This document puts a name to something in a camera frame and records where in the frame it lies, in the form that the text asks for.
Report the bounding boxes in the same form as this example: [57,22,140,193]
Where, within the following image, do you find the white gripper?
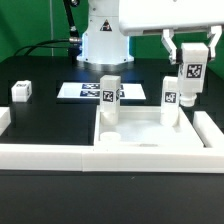
[119,0,224,65]

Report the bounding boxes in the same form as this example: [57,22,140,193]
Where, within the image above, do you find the white U-shaped fence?
[0,111,224,173]

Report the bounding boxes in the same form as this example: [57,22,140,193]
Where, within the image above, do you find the white marker sheet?
[57,82,146,100]

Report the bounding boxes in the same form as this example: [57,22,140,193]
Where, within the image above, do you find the black cables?
[13,37,83,57]

